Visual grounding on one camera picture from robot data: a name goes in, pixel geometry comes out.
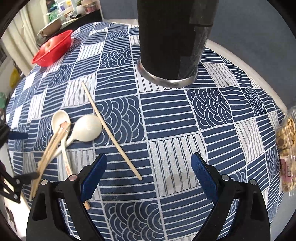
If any wooden chopstick bundle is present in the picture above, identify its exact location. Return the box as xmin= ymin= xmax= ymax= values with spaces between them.
xmin=29 ymin=122 xmax=70 ymax=202
xmin=37 ymin=121 xmax=70 ymax=173
xmin=31 ymin=123 xmax=71 ymax=197

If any spoon with cartoon print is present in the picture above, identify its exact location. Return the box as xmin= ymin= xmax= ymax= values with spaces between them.
xmin=51 ymin=109 xmax=91 ymax=210

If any plain white spoon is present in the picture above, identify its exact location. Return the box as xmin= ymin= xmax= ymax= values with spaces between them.
xmin=38 ymin=114 xmax=103 ymax=170

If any clear snack box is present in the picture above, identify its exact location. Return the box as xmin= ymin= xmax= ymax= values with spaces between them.
xmin=276 ymin=106 xmax=295 ymax=196

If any red plastic basket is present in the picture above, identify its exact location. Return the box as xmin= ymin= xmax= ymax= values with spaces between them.
xmin=32 ymin=30 xmax=73 ymax=67

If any blue white patterned tablecloth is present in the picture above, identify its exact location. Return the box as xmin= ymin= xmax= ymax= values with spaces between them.
xmin=6 ymin=22 xmax=284 ymax=240

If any red apple front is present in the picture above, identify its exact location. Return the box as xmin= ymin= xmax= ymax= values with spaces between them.
xmin=42 ymin=36 xmax=62 ymax=53

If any beige mug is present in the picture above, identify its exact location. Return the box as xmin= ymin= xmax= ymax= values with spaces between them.
xmin=37 ymin=18 xmax=62 ymax=39

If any dark side shelf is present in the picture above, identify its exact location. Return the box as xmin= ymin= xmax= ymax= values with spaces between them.
xmin=36 ymin=10 xmax=102 ymax=47

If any grey fabric backdrop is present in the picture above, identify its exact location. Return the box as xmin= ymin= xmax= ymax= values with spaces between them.
xmin=100 ymin=1 xmax=295 ymax=108

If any black cylindrical utensil holder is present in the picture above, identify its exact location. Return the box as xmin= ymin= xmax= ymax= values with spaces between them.
xmin=137 ymin=0 xmax=219 ymax=87

